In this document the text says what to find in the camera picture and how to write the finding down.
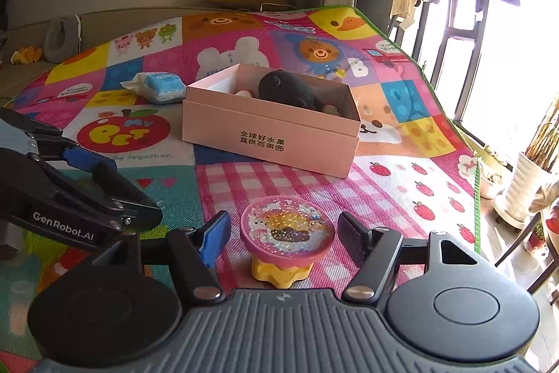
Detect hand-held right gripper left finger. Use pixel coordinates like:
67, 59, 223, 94
89, 210, 231, 304

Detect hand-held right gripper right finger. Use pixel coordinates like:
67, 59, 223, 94
338, 210, 499, 306

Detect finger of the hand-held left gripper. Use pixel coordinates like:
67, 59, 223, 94
26, 135, 119, 184
0, 106, 63, 138

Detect pink glitter cupcake toy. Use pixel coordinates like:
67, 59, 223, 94
239, 198, 336, 290

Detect pink cardboard box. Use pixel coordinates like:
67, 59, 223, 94
181, 64, 362, 180

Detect yellow orange plush toy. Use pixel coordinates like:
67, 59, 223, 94
11, 46, 43, 65

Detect colourful printed play mat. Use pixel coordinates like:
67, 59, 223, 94
0, 6, 481, 373

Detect grey neck pillow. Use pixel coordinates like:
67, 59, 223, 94
43, 17, 81, 63

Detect blue white tissue packet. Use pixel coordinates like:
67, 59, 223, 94
120, 71, 188, 105

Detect beige sofa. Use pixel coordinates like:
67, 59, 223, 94
0, 8, 210, 107

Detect small white plant pot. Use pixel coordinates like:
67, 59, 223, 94
478, 163, 504, 200

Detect black plush toy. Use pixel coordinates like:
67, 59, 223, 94
257, 69, 328, 112

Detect white ribbed plant pot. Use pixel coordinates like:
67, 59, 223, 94
495, 152, 546, 225

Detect dark metal stand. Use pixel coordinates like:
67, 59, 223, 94
495, 205, 559, 304

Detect dry yellow plant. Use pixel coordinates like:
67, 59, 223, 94
524, 93, 559, 173

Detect dark window frame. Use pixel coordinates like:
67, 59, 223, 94
386, 0, 559, 146

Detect white cable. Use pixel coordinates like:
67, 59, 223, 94
257, 1, 291, 14

